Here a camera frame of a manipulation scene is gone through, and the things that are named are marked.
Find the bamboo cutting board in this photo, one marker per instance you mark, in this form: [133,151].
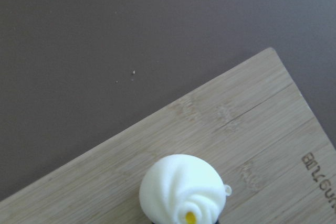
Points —
[251,123]

